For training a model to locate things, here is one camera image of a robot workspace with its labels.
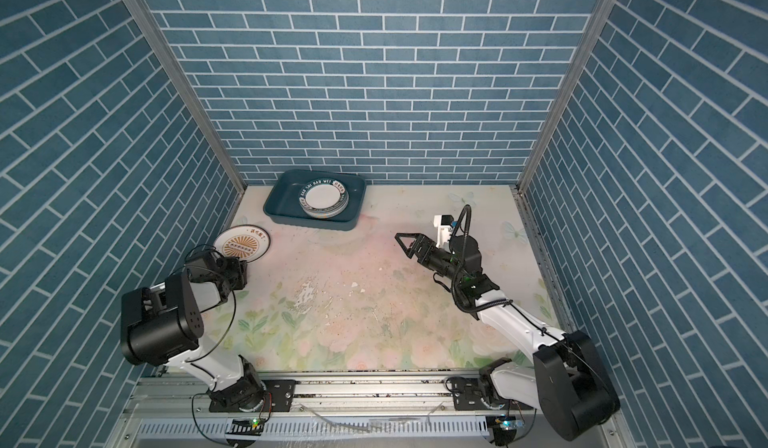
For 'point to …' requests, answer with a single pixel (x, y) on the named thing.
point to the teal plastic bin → (282, 205)
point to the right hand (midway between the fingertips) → (400, 238)
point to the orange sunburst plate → (243, 241)
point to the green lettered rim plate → (324, 199)
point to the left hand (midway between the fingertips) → (246, 253)
